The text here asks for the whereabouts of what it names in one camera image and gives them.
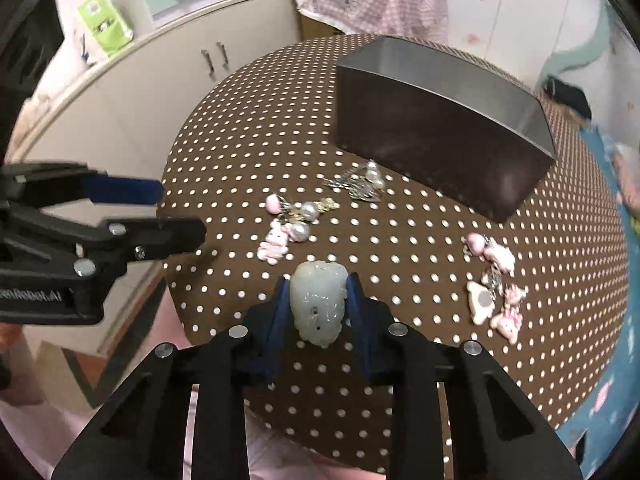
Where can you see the blue printed blanket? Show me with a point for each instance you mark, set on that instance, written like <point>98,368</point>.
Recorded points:
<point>617,360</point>

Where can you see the white cabinet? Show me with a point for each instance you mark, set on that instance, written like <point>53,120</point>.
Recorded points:
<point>130,105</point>

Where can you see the silver pearl brooch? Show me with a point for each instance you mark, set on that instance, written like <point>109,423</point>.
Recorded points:
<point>361,186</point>

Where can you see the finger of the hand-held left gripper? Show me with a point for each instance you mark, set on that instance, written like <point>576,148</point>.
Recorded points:
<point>127,191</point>
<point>170,235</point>

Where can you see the pale green jade pendant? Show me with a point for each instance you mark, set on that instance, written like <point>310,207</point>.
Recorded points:
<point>320,305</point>

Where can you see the dark blue cloth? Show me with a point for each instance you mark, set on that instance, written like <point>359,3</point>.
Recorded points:
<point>570,97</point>

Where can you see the brown polka dot tablecloth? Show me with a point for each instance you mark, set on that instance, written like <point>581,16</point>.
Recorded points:
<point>250,150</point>

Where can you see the dark rectangular storage box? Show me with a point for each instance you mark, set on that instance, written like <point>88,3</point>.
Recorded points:
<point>440,145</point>

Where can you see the white pink magnet charm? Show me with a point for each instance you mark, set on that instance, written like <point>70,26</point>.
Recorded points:
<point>481,302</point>

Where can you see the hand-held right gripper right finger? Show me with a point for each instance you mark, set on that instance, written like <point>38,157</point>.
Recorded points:
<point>361,322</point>

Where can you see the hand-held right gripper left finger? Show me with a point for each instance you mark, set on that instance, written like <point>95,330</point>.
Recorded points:
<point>278,322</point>

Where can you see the green packet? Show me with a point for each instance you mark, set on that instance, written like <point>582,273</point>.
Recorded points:
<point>105,25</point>

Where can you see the pink cat charm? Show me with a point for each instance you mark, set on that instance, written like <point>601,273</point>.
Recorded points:
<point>509,322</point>

